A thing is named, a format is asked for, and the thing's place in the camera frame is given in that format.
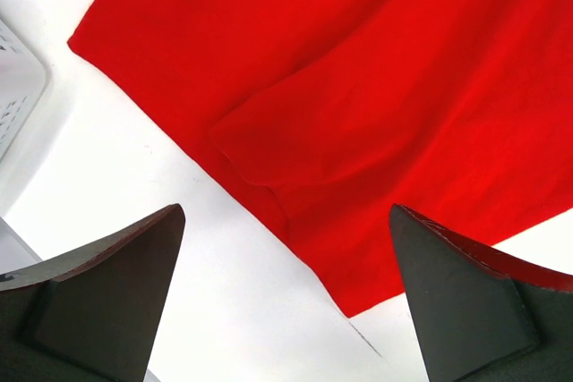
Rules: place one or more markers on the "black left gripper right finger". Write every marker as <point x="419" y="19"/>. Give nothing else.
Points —
<point x="479" y="313"/>

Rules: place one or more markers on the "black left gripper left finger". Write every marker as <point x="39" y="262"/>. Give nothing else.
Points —
<point x="92" y="313"/>

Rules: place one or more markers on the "white plastic basket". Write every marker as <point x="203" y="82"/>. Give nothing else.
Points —
<point x="23" y="81"/>

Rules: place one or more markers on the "red t shirt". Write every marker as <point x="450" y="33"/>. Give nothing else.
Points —
<point x="319" y="115"/>

